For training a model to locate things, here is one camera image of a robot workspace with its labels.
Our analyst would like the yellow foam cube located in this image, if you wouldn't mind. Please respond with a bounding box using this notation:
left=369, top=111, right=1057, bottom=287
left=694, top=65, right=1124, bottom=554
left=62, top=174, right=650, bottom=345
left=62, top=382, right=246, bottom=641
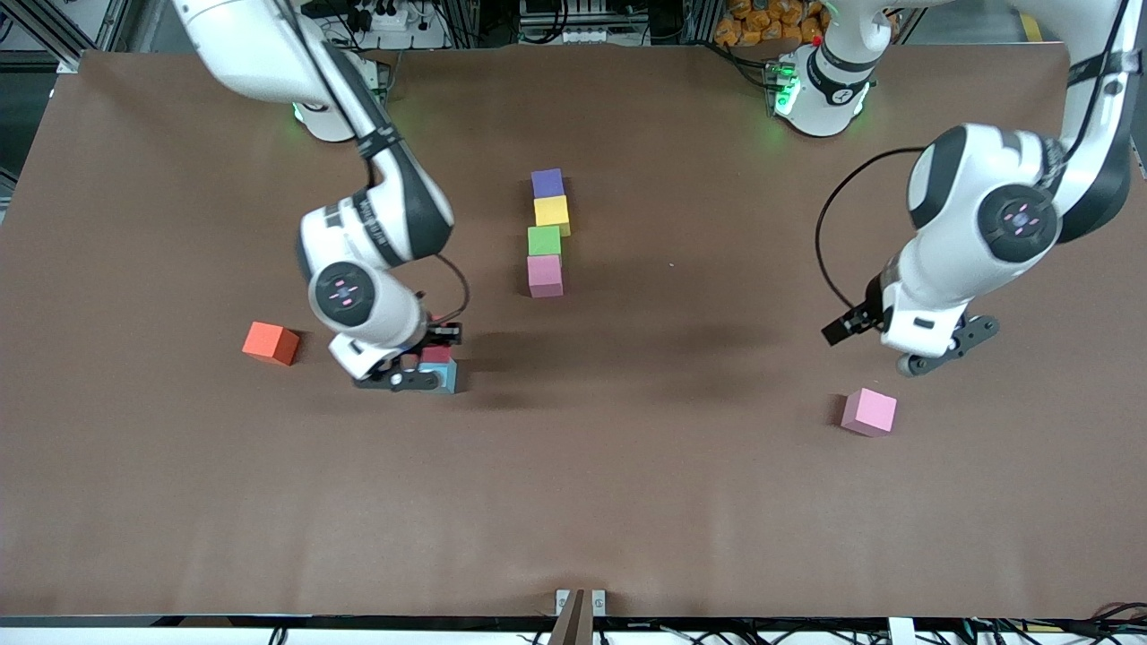
left=533, top=195, right=572, bottom=237

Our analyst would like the orange foam cube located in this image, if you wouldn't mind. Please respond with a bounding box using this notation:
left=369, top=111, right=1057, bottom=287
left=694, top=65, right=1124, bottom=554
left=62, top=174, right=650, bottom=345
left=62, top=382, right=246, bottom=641
left=241, top=321, right=301, bottom=366

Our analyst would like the brown paper table cover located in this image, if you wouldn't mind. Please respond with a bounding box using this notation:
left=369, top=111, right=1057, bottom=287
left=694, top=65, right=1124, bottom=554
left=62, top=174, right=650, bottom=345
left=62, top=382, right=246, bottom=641
left=0, top=43, right=1147, bottom=619

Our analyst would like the aluminium frame profile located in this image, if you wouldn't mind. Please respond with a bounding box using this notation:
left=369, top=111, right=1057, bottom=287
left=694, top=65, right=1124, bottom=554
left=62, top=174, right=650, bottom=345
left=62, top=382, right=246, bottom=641
left=1111, top=0, right=1147, bottom=64
left=25, top=0, right=131, bottom=74

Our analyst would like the white power strip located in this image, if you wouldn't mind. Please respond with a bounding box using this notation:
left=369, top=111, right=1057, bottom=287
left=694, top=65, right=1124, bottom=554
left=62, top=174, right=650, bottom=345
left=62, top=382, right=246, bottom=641
left=352, top=0, right=429, bottom=33

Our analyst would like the black cable bundle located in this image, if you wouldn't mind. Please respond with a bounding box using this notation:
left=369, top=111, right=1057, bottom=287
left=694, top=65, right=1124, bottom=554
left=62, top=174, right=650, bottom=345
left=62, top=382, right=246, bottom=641
left=941, top=605, right=1147, bottom=645

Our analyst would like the small metal bracket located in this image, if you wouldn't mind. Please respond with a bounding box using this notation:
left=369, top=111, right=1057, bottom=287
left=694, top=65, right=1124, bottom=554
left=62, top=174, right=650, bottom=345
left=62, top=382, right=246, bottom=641
left=555, top=589, right=608, bottom=619

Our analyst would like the blue foam cube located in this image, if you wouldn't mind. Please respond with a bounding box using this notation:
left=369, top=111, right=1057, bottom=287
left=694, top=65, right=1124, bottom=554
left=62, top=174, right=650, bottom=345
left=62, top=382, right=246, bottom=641
left=414, top=358, right=459, bottom=396

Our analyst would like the pink foam cube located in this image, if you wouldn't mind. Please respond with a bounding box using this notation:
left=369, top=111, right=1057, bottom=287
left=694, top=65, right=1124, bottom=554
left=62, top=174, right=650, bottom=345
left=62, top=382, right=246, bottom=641
left=527, top=254, right=565, bottom=299
left=841, top=387, right=898, bottom=438

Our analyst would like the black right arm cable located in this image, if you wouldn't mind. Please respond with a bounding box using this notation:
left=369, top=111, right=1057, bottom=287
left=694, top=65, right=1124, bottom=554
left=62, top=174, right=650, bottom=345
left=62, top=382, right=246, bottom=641
left=414, top=254, right=470, bottom=325

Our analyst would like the bag of orange items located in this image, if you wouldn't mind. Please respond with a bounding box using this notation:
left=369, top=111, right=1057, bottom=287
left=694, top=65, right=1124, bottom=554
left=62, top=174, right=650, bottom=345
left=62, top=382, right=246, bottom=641
left=714, top=0, right=827, bottom=47

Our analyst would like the grey electronics box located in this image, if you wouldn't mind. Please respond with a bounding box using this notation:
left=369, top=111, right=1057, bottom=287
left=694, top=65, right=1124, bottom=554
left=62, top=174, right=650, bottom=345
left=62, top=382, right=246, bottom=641
left=518, top=0, right=621, bottom=46

